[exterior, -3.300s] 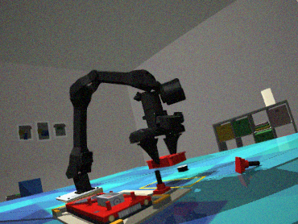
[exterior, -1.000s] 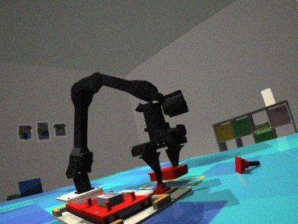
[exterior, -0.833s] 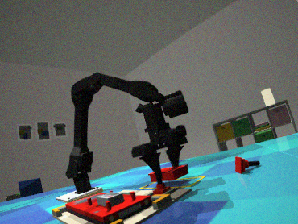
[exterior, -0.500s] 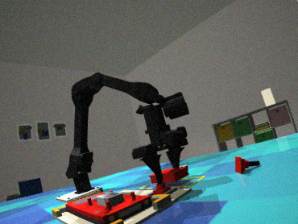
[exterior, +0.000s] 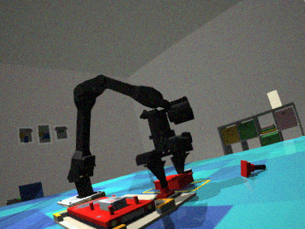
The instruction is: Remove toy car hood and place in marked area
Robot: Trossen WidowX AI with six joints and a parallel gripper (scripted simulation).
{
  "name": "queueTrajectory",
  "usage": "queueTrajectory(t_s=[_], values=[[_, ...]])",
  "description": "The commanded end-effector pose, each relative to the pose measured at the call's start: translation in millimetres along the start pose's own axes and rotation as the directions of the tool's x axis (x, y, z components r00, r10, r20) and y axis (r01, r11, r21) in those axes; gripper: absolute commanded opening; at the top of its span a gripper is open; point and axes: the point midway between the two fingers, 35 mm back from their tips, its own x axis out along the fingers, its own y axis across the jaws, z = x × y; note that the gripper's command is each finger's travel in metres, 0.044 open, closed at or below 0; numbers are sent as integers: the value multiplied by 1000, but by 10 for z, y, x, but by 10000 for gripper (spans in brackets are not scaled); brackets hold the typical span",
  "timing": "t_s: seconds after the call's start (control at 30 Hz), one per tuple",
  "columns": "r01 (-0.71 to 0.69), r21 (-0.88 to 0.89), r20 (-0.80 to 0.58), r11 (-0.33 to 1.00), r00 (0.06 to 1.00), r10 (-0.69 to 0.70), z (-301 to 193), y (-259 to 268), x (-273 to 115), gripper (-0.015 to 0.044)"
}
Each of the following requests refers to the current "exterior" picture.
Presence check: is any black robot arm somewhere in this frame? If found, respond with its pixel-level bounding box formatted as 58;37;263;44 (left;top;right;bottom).
67;75;195;199

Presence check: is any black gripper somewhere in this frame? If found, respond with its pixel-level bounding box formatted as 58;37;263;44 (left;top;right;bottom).
135;127;194;186

